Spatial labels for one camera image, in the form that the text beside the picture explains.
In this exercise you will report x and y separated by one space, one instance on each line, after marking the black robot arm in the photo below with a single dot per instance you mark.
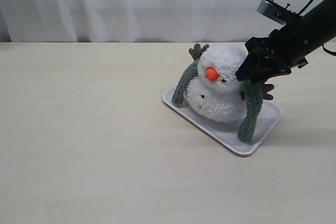
321 24

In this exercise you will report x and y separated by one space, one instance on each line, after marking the white backdrop curtain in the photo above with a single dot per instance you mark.
135 20

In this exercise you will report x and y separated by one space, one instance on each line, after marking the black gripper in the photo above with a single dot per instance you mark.
276 54

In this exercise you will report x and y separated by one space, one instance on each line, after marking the white rectangular tray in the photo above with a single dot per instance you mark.
225 134

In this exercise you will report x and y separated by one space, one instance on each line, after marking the green fuzzy scarf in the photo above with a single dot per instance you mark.
252 95

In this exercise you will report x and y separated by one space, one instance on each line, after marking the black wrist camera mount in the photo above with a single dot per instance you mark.
280 14

